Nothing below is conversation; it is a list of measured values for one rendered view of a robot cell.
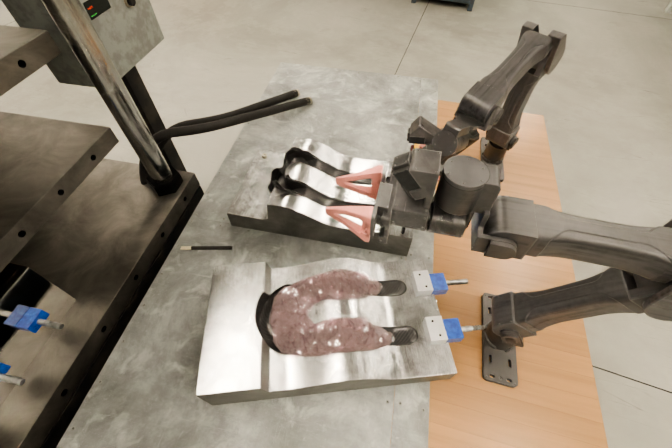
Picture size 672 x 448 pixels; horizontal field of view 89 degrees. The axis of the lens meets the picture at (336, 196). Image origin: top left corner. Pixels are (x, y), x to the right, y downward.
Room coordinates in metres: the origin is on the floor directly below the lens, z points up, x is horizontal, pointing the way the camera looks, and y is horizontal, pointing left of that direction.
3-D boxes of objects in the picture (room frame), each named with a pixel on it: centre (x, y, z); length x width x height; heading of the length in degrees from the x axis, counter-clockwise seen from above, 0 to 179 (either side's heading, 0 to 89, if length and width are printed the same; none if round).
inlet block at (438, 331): (0.25, -0.26, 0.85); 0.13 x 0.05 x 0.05; 96
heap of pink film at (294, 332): (0.27, 0.01, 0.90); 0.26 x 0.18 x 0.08; 96
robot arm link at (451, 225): (0.30, -0.16, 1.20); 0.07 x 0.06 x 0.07; 75
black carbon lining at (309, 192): (0.62, 0.02, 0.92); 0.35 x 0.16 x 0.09; 78
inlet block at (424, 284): (0.35, -0.25, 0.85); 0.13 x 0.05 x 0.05; 96
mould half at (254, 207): (0.63, 0.03, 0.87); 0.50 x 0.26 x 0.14; 78
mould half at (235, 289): (0.27, 0.02, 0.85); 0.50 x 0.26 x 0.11; 96
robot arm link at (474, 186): (0.29, -0.20, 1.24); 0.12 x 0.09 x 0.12; 75
